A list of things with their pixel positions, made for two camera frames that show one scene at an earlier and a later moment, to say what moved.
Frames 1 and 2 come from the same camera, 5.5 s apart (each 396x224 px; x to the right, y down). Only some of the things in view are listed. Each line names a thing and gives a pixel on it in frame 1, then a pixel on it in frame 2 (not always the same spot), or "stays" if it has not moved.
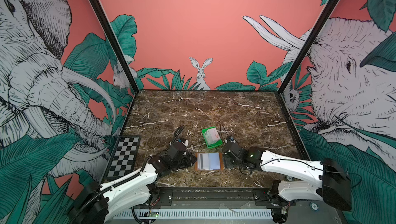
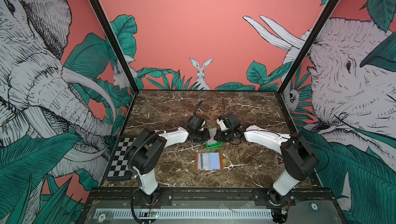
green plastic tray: [211, 137] stays
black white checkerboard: [124, 156] stays
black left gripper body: [185, 162] -> [201, 136]
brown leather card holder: [209, 161] stays
